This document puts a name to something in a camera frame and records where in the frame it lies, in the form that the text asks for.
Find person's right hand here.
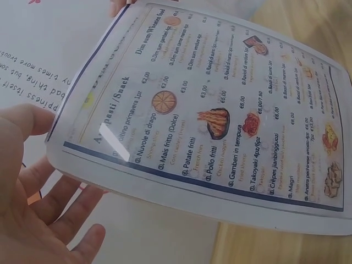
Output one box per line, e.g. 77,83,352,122
108,0,139,19

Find person's left hand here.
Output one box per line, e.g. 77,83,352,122
0,103,108,264

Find laminated menu sheet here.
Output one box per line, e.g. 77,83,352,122
45,1,352,238

